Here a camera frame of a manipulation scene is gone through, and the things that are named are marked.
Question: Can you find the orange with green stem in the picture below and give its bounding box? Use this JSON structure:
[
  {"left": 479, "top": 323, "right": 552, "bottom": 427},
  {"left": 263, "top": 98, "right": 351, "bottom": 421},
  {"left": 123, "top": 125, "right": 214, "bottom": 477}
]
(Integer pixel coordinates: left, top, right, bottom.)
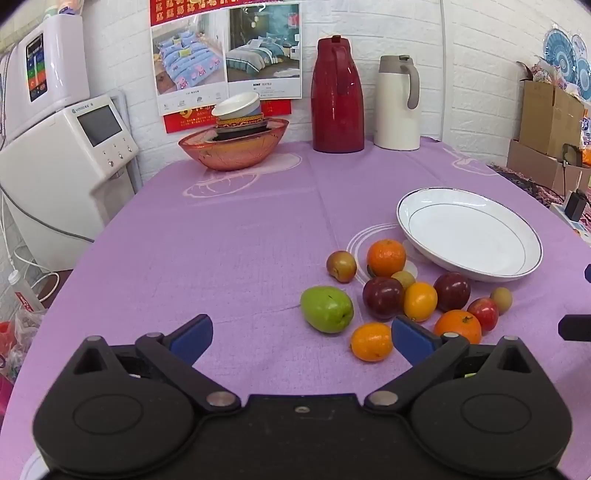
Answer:
[{"left": 433, "top": 309, "right": 482, "bottom": 344}]

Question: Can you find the red-green plum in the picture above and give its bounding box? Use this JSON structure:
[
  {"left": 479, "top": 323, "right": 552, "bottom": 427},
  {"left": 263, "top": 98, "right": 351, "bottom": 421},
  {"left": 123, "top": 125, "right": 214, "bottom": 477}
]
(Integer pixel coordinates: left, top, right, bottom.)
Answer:
[{"left": 326, "top": 250, "right": 358, "bottom": 284}]

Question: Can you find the plastic bottle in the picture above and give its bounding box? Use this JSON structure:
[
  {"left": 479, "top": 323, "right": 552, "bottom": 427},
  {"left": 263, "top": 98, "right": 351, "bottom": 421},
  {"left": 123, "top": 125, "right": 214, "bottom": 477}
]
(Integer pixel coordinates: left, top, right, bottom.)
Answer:
[{"left": 7, "top": 271, "right": 47, "bottom": 315}]

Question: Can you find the small yellow-orange citrus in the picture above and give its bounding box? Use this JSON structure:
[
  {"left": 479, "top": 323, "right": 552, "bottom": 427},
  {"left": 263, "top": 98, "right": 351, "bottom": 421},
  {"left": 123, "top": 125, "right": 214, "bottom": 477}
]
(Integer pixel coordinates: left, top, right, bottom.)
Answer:
[
  {"left": 403, "top": 281, "right": 438, "bottom": 323},
  {"left": 350, "top": 322, "right": 394, "bottom": 363}
]

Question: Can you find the blue patterned round plate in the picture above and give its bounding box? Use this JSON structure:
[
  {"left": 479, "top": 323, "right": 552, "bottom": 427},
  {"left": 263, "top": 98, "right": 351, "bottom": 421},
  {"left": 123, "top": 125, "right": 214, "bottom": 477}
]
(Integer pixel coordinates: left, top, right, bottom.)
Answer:
[
  {"left": 571, "top": 32, "right": 591, "bottom": 100},
  {"left": 544, "top": 28, "right": 578, "bottom": 86}
]

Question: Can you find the dark red plum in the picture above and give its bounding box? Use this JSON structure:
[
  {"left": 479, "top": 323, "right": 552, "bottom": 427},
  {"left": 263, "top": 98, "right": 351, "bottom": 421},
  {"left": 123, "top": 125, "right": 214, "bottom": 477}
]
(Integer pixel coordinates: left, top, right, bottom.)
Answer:
[
  {"left": 362, "top": 276, "right": 406, "bottom": 322},
  {"left": 433, "top": 272, "right": 472, "bottom": 313}
]

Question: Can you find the white thermos jug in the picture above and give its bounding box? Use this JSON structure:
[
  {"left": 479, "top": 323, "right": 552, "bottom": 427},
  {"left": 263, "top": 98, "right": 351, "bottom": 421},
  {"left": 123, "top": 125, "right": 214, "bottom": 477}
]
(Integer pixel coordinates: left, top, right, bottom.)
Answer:
[{"left": 373, "top": 55, "right": 421, "bottom": 151}]

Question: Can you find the large orange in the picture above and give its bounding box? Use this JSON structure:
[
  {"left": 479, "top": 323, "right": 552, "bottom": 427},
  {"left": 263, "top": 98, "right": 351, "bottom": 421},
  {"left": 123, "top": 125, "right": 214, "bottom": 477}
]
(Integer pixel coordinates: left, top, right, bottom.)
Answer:
[{"left": 366, "top": 239, "right": 407, "bottom": 278}]

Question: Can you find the low cardboard box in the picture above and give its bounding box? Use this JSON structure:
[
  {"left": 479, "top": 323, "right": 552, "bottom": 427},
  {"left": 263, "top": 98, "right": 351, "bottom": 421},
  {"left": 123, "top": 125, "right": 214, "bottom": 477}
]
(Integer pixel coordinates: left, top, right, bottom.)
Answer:
[{"left": 506, "top": 138, "right": 591, "bottom": 197}]

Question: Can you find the clear plastic bag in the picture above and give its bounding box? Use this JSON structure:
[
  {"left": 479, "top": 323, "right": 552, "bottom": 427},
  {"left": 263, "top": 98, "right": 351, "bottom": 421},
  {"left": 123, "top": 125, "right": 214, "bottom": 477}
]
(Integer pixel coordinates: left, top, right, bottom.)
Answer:
[{"left": 0, "top": 309, "right": 47, "bottom": 384}]

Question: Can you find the purple tablecloth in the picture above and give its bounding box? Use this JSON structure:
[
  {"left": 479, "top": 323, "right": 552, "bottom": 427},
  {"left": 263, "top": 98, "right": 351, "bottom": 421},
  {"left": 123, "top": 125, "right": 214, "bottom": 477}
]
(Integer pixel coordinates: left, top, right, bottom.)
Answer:
[{"left": 0, "top": 136, "right": 591, "bottom": 480}]

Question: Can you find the tall cardboard box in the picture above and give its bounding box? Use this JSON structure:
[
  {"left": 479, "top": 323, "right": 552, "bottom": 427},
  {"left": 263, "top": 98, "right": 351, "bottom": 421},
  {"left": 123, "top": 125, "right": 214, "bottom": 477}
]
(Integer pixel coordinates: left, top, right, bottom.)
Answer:
[{"left": 519, "top": 80, "right": 585, "bottom": 158}]

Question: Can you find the patterned bowl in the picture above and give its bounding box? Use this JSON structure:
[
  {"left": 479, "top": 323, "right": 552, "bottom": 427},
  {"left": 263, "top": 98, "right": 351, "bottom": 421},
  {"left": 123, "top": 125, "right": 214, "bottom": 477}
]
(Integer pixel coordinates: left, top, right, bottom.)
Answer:
[{"left": 215, "top": 113, "right": 265, "bottom": 128}]

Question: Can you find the white plate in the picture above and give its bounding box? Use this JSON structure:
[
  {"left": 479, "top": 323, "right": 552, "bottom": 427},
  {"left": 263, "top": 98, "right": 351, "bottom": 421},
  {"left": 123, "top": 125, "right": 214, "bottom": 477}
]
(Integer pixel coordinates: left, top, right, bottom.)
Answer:
[{"left": 396, "top": 187, "right": 544, "bottom": 282}]

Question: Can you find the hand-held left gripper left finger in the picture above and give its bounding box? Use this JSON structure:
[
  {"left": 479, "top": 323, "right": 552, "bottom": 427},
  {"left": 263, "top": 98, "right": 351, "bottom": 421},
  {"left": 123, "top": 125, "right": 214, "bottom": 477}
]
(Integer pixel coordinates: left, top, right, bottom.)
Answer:
[{"left": 64, "top": 314, "right": 242, "bottom": 413}]

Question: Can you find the small tan fruit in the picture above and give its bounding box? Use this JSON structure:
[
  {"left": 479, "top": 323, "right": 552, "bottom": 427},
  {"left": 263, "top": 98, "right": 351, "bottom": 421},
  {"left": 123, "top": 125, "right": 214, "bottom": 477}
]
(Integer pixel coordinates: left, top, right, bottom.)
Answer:
[{"left": 489, "top": 287, "right": 513, "bottom": 316}]

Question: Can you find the white cable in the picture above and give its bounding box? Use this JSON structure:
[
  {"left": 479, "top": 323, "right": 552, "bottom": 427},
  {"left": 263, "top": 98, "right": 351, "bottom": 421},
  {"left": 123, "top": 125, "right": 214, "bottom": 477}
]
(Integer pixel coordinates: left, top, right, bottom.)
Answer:
[{"left": 0, "top": 189, "right": 61, "bottom": 301}]

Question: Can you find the red thermos jug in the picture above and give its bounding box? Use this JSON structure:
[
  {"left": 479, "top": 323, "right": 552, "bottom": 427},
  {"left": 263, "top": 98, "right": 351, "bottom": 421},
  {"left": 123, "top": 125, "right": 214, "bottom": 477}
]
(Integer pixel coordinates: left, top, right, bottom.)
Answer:
[{"left": 311, "top": 35, "right": 365, "bottom": 153}]

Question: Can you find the white power strip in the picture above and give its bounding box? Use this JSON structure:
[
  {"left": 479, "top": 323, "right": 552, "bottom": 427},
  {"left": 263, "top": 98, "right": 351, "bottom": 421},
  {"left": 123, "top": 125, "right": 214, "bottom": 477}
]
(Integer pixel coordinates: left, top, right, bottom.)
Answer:
[{"left": 549, "top": 203, "right": 591, "bottom": 238}]

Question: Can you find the white wall conduit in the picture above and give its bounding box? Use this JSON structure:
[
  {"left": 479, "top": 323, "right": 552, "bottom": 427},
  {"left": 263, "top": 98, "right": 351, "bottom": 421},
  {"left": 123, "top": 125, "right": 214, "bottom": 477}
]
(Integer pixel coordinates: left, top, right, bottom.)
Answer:
[{"left": 436, "top": 0, "right": 451, "bottom": 141}]

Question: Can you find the white water dispenser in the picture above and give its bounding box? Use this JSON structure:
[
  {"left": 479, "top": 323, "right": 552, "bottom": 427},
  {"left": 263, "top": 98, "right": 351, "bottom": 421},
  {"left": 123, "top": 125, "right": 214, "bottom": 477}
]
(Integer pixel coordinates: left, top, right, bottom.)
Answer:
[{"left": 0, "top": 92, "right": 140, "bottom": 273}]

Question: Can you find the red glass bowl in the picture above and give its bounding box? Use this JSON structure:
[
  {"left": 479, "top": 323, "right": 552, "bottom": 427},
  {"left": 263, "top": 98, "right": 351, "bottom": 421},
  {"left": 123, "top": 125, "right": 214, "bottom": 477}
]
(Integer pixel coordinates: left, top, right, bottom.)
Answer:
[{"left": 178, "top": 118, "right": 290, "bottom": 172}]

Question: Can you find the white wall water purifier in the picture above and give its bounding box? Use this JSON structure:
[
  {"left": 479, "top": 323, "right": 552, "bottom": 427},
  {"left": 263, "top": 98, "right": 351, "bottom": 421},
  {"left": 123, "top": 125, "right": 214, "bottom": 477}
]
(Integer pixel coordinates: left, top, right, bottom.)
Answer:
[{"left": 16, "top": 13, "right": 90, "bottom": 114}]

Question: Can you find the metal hose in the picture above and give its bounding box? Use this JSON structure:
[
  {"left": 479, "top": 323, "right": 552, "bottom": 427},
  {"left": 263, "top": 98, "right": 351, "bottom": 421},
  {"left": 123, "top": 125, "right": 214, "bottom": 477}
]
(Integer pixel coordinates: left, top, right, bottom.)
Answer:
[{"left": 0, "top": 51, "right": 14, "bottom": 144}]

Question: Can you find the large green pear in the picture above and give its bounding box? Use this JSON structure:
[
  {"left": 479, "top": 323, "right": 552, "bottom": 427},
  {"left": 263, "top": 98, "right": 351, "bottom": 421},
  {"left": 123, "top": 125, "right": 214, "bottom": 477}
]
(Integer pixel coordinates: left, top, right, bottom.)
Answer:
[{"left": 300, "top": 285, "right": 355, "bottom": 334}]

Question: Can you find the small red apple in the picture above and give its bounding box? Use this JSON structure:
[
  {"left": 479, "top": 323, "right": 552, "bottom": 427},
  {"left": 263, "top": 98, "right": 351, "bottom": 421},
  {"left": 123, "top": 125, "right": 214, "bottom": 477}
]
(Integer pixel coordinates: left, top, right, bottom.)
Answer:
[{"left": 467, "top": 298, "right": 500, "bottom": 332}]

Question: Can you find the wall poster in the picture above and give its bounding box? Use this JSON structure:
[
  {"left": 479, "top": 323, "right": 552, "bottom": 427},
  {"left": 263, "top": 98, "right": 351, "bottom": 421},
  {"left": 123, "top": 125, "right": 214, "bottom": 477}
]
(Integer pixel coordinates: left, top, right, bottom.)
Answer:
[{"left": 148, "top": 0, "right": 302, "bottom": 116}]

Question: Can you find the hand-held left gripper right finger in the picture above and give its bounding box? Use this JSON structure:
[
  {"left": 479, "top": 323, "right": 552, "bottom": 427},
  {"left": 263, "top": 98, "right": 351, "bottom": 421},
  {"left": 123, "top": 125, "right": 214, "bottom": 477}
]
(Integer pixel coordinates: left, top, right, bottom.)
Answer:
[{"left": 365, "top": 315, "right": 551, "bottom": 413}]

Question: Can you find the dark bowl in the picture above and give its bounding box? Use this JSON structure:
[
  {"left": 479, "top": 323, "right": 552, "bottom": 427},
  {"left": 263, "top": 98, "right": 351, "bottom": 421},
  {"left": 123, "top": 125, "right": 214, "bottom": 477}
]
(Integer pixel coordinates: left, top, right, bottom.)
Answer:
[{"left": 215, "top": 121, "right": 274, "bottom": 140}]

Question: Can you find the dark patterned cloth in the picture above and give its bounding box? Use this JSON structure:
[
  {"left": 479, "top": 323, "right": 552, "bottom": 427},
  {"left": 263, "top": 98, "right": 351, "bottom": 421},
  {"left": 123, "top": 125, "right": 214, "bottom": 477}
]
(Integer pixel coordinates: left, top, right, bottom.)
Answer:
[{"left": 489, "top": 164, "right": 566, "bottom": 208}]

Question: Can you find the white bowl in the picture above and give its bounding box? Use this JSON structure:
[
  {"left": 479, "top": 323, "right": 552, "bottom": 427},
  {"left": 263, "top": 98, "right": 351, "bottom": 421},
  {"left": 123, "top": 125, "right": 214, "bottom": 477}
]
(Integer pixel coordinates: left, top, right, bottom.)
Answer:
[{"left": 211, "top": 91, "right": 261, "bottom": 118}]

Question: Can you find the black power adapter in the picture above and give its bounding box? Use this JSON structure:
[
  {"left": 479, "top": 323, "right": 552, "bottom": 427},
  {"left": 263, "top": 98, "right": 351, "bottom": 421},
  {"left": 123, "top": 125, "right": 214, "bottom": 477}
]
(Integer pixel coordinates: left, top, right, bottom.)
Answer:
[{"left": 564, "top": 191, "right": 588, "bottom": 222}]

